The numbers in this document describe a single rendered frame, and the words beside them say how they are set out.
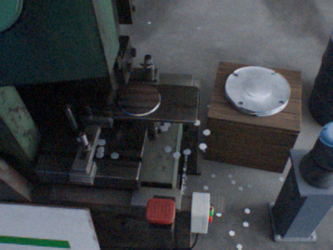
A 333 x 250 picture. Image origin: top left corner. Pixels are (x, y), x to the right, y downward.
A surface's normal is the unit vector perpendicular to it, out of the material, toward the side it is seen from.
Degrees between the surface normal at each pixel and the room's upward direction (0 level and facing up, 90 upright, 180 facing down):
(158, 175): 0
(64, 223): 78
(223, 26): 0
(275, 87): 0
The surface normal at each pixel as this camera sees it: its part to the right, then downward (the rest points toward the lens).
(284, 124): -0.05, -0.62
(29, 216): -0.10, 0.63
